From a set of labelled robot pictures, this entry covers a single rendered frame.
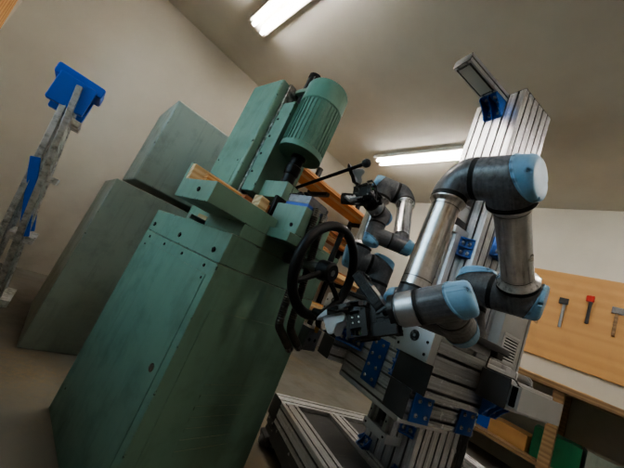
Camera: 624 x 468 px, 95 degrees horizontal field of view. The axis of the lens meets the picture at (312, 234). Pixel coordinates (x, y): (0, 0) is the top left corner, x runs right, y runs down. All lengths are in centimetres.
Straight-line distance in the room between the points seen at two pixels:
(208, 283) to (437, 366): 70
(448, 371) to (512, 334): 61
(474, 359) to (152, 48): 343
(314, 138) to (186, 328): 75
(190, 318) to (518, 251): 89
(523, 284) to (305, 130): 86
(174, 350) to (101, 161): 255
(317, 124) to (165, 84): 248
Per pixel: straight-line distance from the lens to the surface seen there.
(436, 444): 149
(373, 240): 126
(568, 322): 385
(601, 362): 379
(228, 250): 81
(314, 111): 116
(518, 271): 101
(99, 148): 323
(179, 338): 85
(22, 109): 326
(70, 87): 155
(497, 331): 153
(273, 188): 110
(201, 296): 82
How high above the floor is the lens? 74
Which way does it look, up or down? 11 degrees up
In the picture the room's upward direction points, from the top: 23 degrees clockwise
